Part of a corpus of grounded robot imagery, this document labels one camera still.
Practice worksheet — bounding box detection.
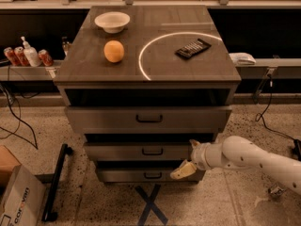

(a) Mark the red soda can middle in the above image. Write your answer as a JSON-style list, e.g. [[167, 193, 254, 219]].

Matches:
[[14, 46, 29, 66]]

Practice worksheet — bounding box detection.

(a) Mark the black floor cable right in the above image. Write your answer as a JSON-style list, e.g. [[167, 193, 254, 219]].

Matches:
[[254, 78, 301, 143]]

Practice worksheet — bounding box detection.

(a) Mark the clear plastic bottle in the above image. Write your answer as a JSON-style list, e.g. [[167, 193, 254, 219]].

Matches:
[[268, 183, 286, 199]]

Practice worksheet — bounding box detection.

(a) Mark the grey drawer cabinet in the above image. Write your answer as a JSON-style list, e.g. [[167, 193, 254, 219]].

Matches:
[[55, 6, 241, 169]]

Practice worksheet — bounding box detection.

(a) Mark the white folded cloth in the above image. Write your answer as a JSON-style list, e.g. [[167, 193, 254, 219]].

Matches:
[[230, 53, 256, 65]]

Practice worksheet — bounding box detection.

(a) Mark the orange fruit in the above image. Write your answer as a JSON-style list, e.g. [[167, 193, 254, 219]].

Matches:
[[103, 40, 124, 63]]

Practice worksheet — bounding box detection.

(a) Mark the red soda can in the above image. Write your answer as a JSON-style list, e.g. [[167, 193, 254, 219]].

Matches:
[[4, 47, 20, 66], [14, 46, 29, 66], [39, 50, 54, 67]]

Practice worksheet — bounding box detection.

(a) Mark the white pump bottle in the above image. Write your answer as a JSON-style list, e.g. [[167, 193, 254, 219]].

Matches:
[[21, 37, 41, 67]]

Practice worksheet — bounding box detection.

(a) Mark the white bowl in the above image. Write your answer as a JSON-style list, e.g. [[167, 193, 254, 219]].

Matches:
[[94, 11, 130, 34]]

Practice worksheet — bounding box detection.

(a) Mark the black floor cable left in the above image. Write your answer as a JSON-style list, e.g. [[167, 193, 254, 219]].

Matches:
[[0, 84, 40, 151]]

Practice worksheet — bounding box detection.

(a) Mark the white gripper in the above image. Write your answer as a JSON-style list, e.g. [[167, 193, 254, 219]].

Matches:
[[170, 139, 220, 180]]

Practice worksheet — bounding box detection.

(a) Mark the red soda can right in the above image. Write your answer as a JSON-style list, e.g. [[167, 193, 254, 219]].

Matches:
[[39, 50, 54, 67]]

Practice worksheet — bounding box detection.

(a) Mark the red soda can left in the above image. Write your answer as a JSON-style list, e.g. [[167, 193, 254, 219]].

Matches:
[[4, 47, 20, 66]]

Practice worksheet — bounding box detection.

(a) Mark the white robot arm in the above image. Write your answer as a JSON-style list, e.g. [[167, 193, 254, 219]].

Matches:
[[170, 136, 301, 194]]

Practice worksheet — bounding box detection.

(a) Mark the black metal bar stand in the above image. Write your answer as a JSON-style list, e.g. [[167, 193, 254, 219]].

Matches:
[[41, 144, 73, 222]]

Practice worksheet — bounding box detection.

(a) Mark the grey drawer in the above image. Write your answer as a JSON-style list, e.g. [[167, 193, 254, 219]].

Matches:
[[65, 106, 231, 134], [84, 141, 193, 161], [95, 166, 207, 184]]

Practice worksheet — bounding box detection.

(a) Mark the black snack packet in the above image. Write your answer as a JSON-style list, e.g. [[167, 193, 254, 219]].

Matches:
[[175, 39, 211, 59]]

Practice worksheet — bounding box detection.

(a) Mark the cardboard box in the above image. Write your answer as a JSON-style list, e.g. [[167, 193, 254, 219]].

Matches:
[[0, 145, 45, 226]]

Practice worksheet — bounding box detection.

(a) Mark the black floor cable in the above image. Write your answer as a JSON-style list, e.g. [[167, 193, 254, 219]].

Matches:
[[0, 84, 40, 151], [254, 78, 301, 143]]

